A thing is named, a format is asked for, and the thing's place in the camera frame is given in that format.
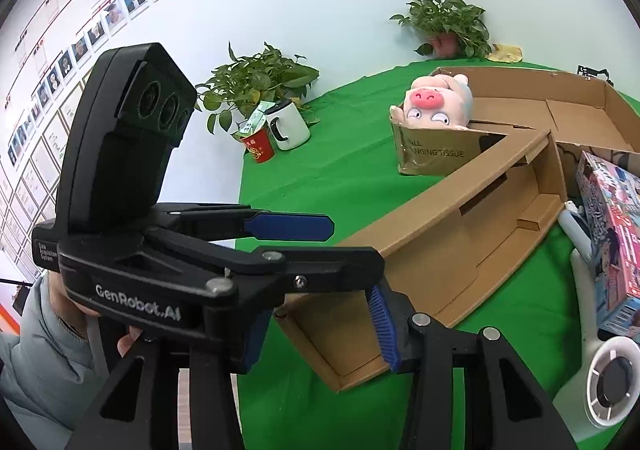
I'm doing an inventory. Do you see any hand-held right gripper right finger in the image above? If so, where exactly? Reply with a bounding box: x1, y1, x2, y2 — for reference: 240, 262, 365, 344
369, 280, 576, 450

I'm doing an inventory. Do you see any leafy potted plant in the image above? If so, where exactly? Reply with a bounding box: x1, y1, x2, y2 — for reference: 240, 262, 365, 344
195, 42, 321, 135

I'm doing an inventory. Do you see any wall of framed certificates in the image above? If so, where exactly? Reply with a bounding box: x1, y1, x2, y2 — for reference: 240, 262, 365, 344
0, 74, 96, 281

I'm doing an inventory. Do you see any brown cardboard box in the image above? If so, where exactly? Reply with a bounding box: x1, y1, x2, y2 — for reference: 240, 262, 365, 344
275, 66, 640, 392

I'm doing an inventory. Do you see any colourful printed toy box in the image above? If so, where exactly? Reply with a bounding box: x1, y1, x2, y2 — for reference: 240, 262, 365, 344
575, 151, 640, 335

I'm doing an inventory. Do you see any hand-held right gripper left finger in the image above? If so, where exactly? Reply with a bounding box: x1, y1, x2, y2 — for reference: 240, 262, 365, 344
65, 312, 273, 450

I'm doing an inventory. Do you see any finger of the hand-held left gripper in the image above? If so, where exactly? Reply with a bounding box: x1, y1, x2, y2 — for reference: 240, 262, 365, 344
150, 226, 387, 303
150, 202, 335, 243

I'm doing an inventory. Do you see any white hand-held fan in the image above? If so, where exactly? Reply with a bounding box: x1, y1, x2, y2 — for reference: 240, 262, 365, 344
552, 200, 640, 442

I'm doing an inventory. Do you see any white mug black rim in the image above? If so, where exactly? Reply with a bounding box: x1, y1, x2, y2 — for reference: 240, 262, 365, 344
267, 100, 311, 151

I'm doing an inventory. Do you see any potted plant pink pot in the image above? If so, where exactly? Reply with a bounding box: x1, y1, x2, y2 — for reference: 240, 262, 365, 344
390, 0, 493, 60

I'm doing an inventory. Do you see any person's left hand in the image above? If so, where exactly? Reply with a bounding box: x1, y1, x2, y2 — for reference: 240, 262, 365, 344
47, 275, 146, 358

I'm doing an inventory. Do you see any black wire clip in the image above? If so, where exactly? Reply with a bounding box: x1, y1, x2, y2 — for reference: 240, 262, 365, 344
576, 64, 613, 85

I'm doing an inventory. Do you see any red paper cup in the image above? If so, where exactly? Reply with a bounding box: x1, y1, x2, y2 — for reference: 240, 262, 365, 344
240, 127, 277, 163

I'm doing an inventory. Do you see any pink pig plush toy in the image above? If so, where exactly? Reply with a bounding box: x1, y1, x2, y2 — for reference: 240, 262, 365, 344
400, 72, 474, 131

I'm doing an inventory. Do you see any green paper packet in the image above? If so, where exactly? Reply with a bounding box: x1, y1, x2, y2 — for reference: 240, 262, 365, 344
235, 100, 273, 137

